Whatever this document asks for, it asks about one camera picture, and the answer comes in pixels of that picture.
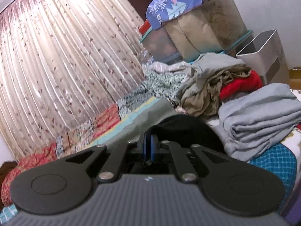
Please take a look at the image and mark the white trash bin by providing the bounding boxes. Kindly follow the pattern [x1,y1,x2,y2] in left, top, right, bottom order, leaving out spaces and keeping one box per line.
[236,29,290,85]

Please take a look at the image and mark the blue printed cloth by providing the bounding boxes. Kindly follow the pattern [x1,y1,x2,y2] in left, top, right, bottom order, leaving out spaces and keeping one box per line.
[145,0,237,27]

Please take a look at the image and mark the black white patterned cloth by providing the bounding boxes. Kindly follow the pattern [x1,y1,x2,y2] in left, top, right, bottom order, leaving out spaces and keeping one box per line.
[118,72,189,113]

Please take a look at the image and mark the beige floral curtain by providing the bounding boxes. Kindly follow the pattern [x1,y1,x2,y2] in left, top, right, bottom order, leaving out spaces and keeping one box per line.
[0,0,151,163]

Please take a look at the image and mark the red bin lid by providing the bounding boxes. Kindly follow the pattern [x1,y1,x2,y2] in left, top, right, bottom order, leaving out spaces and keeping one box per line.
[138,19,153,36]

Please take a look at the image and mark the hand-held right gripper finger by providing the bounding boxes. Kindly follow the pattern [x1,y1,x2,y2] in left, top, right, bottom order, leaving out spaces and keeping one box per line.
[65,133,151,183]
[150,134,232,183]

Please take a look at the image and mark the red garment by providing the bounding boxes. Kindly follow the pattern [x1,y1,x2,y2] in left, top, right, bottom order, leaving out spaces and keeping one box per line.
[220,71,263,100]

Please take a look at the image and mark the crumpled olive garment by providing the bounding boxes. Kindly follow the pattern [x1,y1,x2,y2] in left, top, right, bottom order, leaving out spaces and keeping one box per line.
[181,67,252,117]

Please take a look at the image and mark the patchwork patterned bedspread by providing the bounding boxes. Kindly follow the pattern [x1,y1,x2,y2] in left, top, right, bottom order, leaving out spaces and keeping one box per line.
[0,94,301,225]

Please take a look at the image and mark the folded light grey garment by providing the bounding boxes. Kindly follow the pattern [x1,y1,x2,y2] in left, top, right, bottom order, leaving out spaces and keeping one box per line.
[215,83,301,162]

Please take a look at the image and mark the clear storage bin teal lid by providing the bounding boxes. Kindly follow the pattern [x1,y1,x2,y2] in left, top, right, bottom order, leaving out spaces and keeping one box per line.
[140,20,254,64]

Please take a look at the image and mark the brown cardboard box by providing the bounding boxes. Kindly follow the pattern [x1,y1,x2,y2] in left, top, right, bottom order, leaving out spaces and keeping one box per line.
[163,11,223,62]

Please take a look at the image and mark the brown speckled storage bag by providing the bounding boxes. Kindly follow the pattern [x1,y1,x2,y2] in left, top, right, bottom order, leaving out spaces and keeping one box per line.
[195,0,248,50]

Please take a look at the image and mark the white grey striped cloth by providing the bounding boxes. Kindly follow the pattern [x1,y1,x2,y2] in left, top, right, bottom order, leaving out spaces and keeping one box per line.
[142,61,194,74]

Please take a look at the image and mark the black pants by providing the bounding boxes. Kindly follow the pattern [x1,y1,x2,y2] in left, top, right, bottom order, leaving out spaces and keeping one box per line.
[141,115,227,157]

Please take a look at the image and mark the crumpled grey shirt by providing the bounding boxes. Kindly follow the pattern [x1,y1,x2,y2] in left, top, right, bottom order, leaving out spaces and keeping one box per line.
[179,53,247,104]

